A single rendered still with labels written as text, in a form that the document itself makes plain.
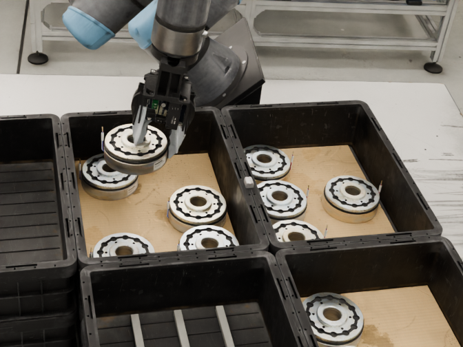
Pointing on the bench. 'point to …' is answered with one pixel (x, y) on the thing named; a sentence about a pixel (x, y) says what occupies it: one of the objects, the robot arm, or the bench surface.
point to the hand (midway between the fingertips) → (156, 145)
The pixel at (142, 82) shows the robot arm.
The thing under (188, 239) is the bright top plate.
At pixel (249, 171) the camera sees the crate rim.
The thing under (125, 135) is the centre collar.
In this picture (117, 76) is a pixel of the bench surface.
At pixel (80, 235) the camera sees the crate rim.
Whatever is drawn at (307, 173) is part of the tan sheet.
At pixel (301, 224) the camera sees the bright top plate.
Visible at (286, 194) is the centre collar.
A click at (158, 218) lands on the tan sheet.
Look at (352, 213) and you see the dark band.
